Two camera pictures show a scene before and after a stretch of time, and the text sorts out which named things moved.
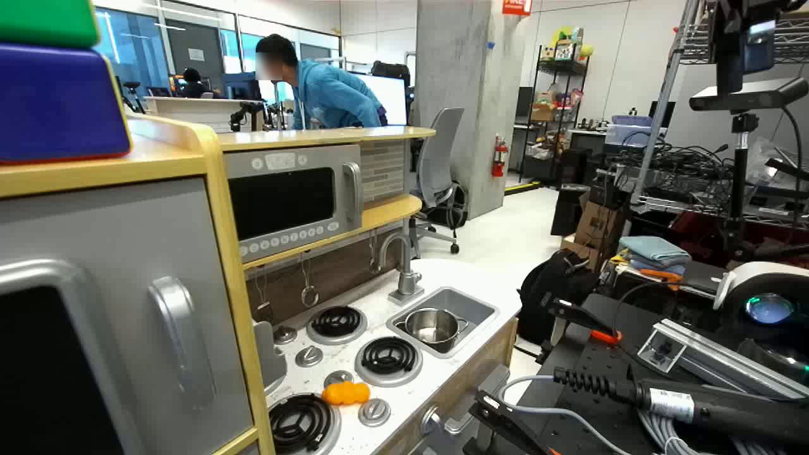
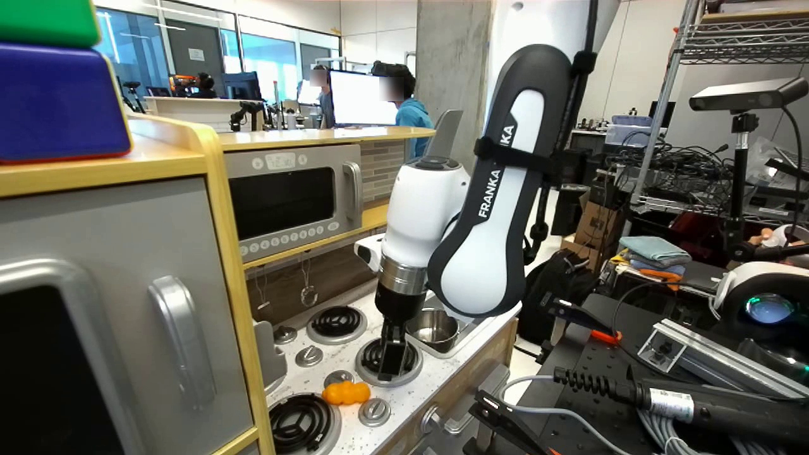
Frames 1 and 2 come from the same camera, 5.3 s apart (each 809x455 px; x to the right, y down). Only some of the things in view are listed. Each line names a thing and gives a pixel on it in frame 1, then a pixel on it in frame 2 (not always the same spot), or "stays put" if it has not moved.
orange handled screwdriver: [583, 333] stays put
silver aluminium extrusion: [675, 346] stays put
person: [321, 98] to [411, 111]
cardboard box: [598, 234] stays put
